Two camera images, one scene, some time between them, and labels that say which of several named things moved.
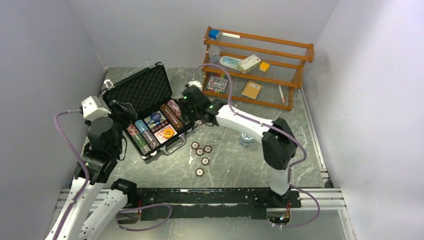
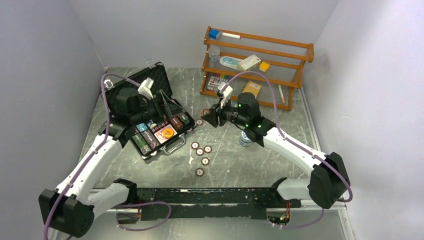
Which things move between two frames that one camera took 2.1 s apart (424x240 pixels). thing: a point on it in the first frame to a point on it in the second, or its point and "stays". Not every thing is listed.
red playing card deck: (160, 135) stays
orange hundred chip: (199, 172) stays
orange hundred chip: (200, 151) stays
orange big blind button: (168, 132) stays
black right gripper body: (192, 113) to (231, 115)
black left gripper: (126, 108) to (171, 109)
